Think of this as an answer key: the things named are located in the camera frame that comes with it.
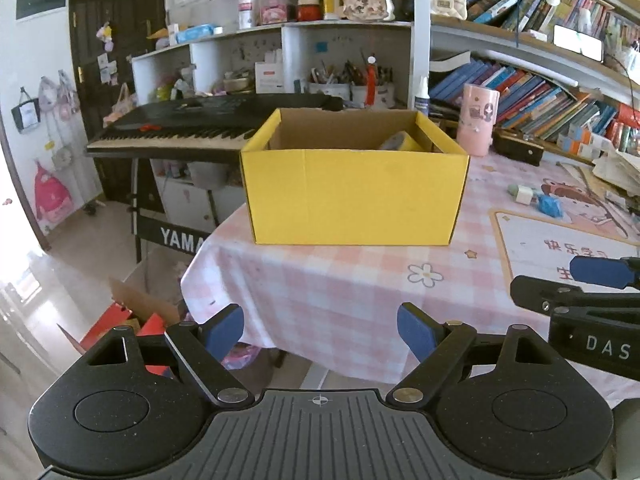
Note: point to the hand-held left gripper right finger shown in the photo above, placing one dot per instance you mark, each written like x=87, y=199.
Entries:
x=415, y=330

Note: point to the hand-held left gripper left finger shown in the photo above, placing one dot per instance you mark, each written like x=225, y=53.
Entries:
x=225, y=330

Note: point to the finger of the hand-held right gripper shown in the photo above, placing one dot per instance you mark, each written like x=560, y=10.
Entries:
x=600, y=271
x=540, y=295

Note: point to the yellow cardboard box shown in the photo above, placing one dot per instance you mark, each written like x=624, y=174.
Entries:
x=350, y=195

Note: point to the yellow tape roll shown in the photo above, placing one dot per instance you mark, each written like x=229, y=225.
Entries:
x=405, y=142

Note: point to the pink plastic bag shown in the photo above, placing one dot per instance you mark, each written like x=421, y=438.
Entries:
x=242, y=357

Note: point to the pink checked tablecloth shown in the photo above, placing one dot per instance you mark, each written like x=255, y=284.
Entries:
x=350, y=290

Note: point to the small blue toy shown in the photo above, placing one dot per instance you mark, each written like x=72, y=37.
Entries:
x=549, y=206

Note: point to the stack of papers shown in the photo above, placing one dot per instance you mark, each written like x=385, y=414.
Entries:
x=617, y=170

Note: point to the black keyboard stand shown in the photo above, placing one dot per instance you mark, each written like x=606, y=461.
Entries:
x=175, y=240

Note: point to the green and white eraser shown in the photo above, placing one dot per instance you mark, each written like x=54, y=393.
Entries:
x=521, y=193

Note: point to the red cardboard box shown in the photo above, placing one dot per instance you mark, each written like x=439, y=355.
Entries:
x=102, y=327

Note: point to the white drawer cabinet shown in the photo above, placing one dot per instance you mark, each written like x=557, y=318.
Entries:
x=175, y=200

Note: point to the dark brown case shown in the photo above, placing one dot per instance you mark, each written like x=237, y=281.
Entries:
x=517, y=149

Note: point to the grey bin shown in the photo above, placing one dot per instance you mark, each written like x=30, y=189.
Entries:
x=210, y=174

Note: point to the pink cylinder holder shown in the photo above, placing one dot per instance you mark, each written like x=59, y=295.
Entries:
x=475, y=130

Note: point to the row of slanted books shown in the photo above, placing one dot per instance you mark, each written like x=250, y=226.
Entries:
x=525, y=95

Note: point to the pink backpack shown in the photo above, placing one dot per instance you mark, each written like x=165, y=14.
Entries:
x=52, y=197

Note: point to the black electronic keyboard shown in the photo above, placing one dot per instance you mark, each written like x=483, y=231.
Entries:
x=200, y=110

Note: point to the white spray bottle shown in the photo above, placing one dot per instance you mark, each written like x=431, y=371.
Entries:
x=421, y=100

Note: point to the white rectangular lamp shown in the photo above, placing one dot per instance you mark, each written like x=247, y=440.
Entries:
x=577, y=42

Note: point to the pink striped tote bag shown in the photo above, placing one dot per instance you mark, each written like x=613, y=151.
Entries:
x=120, y=110

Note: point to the red bottle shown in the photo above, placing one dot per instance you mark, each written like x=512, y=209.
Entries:
x=372, y=85

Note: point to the white pen holders with brushes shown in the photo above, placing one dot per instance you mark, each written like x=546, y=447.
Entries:
x=345, y=85

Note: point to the white box with red label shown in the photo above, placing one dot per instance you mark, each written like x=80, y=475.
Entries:
x=268, y=77

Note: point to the pink patterned hanging bag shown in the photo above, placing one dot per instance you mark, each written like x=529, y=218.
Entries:
x=67, y=100

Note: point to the white bookshelf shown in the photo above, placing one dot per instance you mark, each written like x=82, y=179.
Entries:
x=421, y=35

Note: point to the white cubby shelf unit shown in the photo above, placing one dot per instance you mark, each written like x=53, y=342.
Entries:
x=295, y=50

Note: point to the row of upright books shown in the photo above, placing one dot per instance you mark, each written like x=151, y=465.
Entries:
x=500, y=0

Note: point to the pale pink hanging bag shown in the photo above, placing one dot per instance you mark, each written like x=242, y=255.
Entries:
x=49, y=95

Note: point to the black and white tote bag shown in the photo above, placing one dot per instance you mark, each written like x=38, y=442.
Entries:
x=26, y=112

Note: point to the blue wipes pack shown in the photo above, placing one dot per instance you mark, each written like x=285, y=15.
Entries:
x=197, y=35

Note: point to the white plastic bottle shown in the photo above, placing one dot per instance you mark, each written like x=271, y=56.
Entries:
x=246, y=7

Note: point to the pink character box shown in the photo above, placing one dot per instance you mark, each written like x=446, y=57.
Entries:
x=273, y=10

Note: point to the red mushroom jar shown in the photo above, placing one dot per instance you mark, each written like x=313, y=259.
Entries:
x=309, y=10

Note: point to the dark wooden door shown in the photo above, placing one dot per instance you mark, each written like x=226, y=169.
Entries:
x=125, y=10

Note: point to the yellow and white can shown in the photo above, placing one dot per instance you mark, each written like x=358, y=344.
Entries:
x=331, y=2

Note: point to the dark green wall sign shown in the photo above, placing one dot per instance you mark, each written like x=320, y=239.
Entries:
x=41, y=4

